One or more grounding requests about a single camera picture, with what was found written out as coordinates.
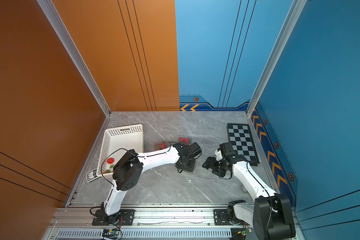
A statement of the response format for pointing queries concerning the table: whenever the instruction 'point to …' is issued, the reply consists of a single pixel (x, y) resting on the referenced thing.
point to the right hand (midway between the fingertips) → (207, 167)
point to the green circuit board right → (244, 232)
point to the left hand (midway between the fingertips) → (191, 166)
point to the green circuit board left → (110, 233)
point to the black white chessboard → (242, 142)
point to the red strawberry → (110, 160)
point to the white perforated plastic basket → (116, 142)
